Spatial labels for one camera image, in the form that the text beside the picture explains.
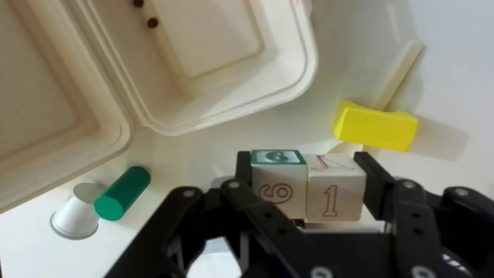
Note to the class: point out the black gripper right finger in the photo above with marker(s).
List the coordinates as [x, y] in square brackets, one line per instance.
[417, 226]

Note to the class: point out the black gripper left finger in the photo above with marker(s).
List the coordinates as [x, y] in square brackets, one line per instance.
[241, 232]

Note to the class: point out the wooden block number six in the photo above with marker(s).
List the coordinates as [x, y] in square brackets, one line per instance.
[280, 188]

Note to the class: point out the wooden block number one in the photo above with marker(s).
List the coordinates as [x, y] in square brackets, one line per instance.
[334, 194]

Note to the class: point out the white foam food pack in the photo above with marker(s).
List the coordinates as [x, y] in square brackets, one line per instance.
[154, 62]

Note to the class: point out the yellow toy hammer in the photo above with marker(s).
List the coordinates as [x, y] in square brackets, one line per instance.
[375, 126]

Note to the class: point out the green cylinder block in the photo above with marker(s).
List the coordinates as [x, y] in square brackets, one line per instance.
[122, 194]

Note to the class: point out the small white paper cup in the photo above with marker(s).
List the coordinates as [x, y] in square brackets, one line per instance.
[74, 218]

